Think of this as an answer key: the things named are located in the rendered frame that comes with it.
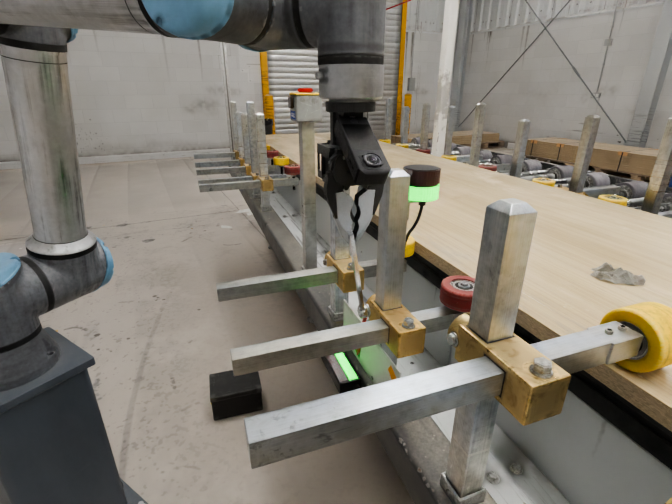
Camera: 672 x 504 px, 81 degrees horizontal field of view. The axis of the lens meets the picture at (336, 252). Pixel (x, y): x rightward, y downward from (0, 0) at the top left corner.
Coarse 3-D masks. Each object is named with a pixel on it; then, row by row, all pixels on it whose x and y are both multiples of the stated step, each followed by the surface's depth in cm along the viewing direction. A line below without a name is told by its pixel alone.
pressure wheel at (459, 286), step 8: (448, 280) 72; (456, 280) 72; (464, 280) 72; (472, 280) 72; (440, 288) 72; (448, 288) 69; (456, 288) 70; (464, 288) 70; (472, 288) 70; (440, 296) 71; (448, 296) 69; (456, 296) 68; (464, 296) 67; (472, 296) 67; (448, 304) 69; (456, 304) 68; (464, 304) 68
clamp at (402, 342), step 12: (372, 300) 72; (372, 312) 72; (384, 312) 69; (396, 312) 69; (408, 312) 69; (396, 324) 65; (420, 324) 65; (396, 336) 64; (408, 336) 64; (420, 336) 64; (396, 348) 64; (408, 348) 65; (420, 348) 65
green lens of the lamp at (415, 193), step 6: (438, 186) 63; (414, 192) 62; (420, 192) 62; (426, 192) 62; (432, 192) 62; (438, 192) 64; (414, 198) 63; (420, 198) 62; (426, 198) 62; (432, 198) 63
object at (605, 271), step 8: (608, 264) 75; (600, 272) 74; (608, 272) 73; (616, 272) 74; (624, 272) 72; (608, 280) 72; (616, 280) 72; (624, 280) 72; (632, 280) 72; (640, 280) 72
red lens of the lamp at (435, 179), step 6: (414, 174) 61; (420, 174) 61; (426, 174) 61; (432, 174) 61; (438, 174) 62; (414, 180) 62; (420, 180) 61; (426, 180) 61; (432, 180) 62; (438, 180) 62
